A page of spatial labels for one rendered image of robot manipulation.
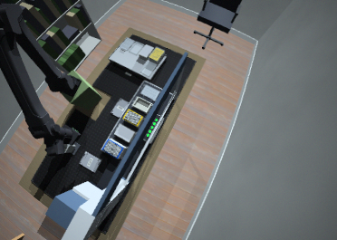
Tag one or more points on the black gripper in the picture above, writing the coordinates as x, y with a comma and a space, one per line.
71, 133

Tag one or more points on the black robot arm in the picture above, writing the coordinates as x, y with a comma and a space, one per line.
11, 64

